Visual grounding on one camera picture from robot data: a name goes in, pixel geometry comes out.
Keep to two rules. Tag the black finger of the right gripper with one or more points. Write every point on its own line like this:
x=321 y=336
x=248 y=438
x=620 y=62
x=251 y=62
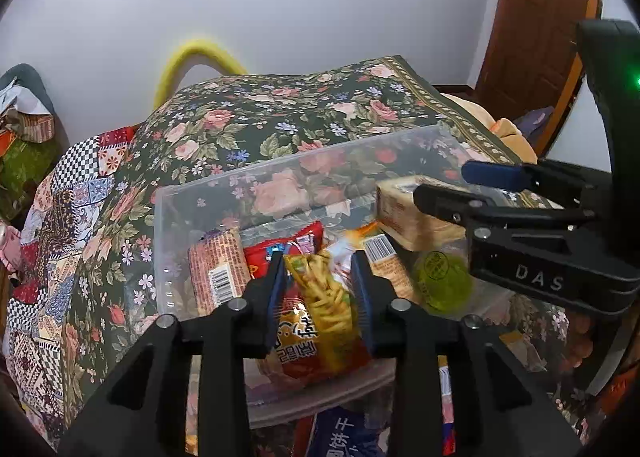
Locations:
x=569 y=185
x=490 y=208

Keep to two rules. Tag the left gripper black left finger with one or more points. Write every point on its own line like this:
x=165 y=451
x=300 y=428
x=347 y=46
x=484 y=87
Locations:
x=140 y=408

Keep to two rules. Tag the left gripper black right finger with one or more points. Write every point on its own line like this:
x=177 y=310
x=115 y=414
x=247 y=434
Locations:
x=499 y=410

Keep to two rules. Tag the beige boxed cake snack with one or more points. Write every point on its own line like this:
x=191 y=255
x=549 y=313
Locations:
x=399 y=217

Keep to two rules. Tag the red fries snack bag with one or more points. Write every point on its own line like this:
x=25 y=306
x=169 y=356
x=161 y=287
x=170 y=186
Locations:
x=310 y=306

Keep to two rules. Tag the green round jelly cup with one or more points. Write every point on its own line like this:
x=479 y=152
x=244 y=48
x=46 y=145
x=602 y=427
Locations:
x=443 y=281

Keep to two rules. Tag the beige orange blanket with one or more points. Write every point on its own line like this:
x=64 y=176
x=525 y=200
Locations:
x=509 y=134

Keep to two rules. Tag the brown wooden door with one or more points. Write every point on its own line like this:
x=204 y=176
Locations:
x=531 y=61

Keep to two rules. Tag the blue biscuit bag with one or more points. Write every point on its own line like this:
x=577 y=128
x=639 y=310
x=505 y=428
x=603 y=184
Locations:
x=340 y=431

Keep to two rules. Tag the clear plastic storage bin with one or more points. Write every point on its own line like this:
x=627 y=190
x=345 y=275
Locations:
x=335 y=186

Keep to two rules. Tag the orange barcode biscuit pack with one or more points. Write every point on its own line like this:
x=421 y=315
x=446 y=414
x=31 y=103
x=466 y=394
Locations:
x=218 y=268

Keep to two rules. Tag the patchwork quilt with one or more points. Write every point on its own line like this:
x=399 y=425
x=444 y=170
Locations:
x=58 y=226

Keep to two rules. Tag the dark floral bedspread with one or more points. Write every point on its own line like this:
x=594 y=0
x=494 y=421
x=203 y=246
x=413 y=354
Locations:
x=281 y=150

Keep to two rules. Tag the pile of clothes on chair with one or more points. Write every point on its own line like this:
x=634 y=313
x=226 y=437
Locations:
x=28 y=144

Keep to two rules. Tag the yellow padded hoop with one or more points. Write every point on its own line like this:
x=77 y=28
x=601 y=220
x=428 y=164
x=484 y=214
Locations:
x=197 y=52

